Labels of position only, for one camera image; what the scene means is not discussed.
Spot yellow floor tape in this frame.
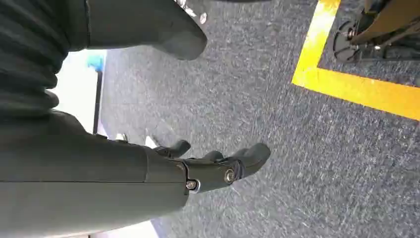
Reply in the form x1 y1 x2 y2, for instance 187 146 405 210
291 0 420 121

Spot black caster wheel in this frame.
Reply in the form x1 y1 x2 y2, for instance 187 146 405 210
332 19 361 63

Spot black upright post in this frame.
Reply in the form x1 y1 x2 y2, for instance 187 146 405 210
93 70 104 135

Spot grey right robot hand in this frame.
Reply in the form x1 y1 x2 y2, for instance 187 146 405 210
0 0 272 238

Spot ribbed grey right arm sleeve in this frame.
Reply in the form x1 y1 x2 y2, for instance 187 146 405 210
0 0 90 120

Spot white panel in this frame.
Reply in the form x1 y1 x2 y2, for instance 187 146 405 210
48 49 108 135

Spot blue object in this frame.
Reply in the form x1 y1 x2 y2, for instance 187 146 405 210
86 54 105 72

